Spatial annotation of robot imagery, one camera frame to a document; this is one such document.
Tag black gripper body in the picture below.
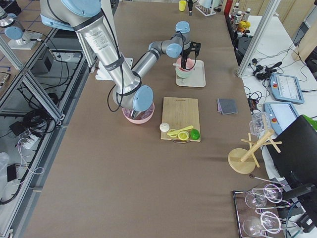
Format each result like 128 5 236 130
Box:
182 41 201 60

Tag small pink bowl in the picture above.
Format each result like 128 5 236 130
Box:
176 58 195 71

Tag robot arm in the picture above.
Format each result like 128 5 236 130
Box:
40 0 201 112

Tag large pink bowl with ice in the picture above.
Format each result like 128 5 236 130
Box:
122 103 155 124

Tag stacked green bowls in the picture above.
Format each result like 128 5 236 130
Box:
175 66 193 78

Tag cream tray with bunny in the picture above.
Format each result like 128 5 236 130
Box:
176 60 206 88

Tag white rack at far edge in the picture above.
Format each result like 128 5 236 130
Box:
195 0 221 16

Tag yellow cup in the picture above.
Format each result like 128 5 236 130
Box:
179 0 187 11

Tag bamboo cutting board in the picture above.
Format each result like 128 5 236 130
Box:
161 97 201 134

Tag folded grey cloth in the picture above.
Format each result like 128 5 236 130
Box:
217 98 238 115

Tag lemon slice lower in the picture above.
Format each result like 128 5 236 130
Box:
167 129 178 138

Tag lemon slice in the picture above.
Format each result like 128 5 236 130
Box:
177 131 190 141
167 129 178 138

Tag metal ice scoop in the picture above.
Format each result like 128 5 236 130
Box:
131 110 144 120

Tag green lime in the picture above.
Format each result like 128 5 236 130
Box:
190 129 200 140

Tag lemon slice upper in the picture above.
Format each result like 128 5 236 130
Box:
177 131 190 141

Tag upper teach pendant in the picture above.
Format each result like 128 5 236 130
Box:
270 73 305 104

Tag teach pendant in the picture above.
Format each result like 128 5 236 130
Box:
264 102 299 135
270 73 305 104

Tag lower teach pendant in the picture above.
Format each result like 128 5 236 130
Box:
264 102 299 135

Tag wooden cup tree stand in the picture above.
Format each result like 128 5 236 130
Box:
228 129 282 174

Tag black monitor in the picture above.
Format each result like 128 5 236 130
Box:
267 115 317 189

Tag wine glass upper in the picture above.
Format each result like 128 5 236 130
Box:
245 183 282 209

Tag wine glass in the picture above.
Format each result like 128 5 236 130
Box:
245 183 282 209
242 211 281 238

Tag metal glass rack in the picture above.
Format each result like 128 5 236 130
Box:
232 190 299 238

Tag wine glass lower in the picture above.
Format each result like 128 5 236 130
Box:
242 211 281 238

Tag aluminium frame post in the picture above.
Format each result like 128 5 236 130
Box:
236 0 281 78

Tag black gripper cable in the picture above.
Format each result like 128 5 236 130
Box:
100 8 129 112

